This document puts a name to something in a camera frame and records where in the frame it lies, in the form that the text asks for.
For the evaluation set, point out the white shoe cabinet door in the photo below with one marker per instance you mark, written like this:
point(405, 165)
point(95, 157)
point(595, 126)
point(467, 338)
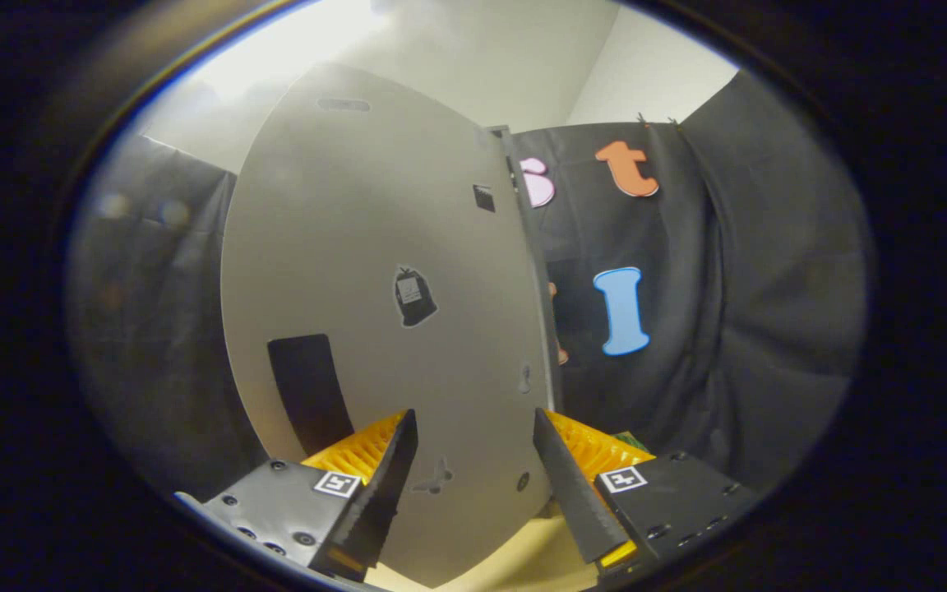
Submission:
point(358, 205)

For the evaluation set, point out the grey shoe cabinet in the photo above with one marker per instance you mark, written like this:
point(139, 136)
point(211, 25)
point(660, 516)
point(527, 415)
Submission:
point(535, 271)

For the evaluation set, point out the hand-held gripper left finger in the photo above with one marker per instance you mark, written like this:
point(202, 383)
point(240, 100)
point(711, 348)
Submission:
point(375, 493)

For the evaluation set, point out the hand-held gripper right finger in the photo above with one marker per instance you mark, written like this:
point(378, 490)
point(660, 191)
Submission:
point(572, 493)

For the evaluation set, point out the green striped watermelon toy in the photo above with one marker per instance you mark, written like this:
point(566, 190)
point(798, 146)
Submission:
point(631, 441)

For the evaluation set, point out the black backdrop cloth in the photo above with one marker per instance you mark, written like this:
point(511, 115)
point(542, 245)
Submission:
point(728, 329)

